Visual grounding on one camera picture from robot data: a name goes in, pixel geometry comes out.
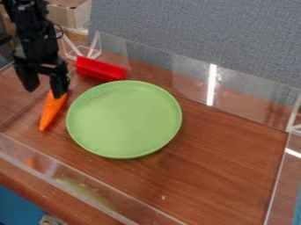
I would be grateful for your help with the green round plate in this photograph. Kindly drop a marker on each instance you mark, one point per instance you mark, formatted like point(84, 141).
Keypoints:
point(123, 119)

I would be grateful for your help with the red plastic block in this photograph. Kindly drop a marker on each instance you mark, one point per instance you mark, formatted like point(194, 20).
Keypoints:
point(100, 70)

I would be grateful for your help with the clear acrylic enclosure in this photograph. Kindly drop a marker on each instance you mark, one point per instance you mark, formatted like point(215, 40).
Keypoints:
point(229, 171)

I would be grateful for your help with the orange toy carrot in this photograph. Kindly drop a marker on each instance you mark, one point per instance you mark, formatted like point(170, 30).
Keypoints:
point(52, 106)

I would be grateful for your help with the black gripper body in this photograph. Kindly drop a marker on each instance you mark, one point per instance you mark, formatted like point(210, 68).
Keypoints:
point(38, 47)

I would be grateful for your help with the wooden box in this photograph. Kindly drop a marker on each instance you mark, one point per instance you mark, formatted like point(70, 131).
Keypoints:
point(70, 13)

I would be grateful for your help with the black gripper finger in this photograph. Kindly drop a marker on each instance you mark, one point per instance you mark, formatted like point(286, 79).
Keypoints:
point(28, 77)
point(59, 79)

